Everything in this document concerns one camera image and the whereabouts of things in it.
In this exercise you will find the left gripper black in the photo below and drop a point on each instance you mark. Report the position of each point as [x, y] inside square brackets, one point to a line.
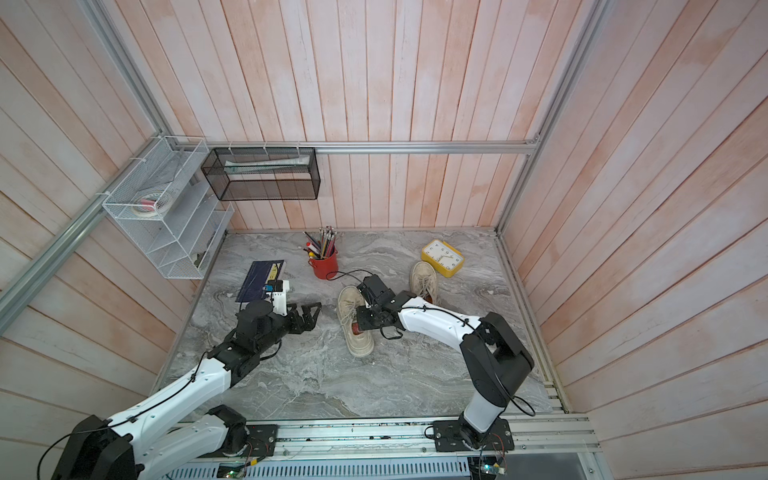
[309, 322]

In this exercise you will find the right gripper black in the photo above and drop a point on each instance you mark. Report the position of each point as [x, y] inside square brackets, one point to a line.
[362, 316]

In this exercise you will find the beige sneaker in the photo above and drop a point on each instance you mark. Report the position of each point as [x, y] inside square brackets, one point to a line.
[424, 282]
[360, 343]

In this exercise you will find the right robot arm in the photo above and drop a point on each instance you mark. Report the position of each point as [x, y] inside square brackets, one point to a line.
[497, 361]

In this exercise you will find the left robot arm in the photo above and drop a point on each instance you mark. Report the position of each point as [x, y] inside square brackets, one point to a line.
[145, 442]

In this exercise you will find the red pen cup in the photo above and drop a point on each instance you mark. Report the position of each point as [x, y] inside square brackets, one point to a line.
[324, 268]

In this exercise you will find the dark blue book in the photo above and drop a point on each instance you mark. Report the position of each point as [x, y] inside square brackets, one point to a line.
[257, 277]

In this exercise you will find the pens and pencils bunch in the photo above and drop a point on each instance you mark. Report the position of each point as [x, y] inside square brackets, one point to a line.
[322, 245]

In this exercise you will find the yellow alarm clock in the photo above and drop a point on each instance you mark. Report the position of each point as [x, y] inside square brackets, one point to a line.
[445, 259]

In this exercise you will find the tape roll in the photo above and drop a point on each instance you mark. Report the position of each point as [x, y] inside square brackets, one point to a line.
[151, 204]

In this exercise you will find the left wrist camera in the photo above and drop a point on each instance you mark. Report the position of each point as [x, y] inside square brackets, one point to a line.
[276, 293]

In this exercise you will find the black mesh wall basket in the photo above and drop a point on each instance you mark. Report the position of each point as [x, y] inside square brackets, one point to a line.
[262, 173]

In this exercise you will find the white wire wall shelf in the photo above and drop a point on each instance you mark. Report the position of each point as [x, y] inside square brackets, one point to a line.
[182, 243]

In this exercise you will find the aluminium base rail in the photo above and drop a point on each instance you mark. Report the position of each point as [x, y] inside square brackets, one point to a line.
[411, 437]

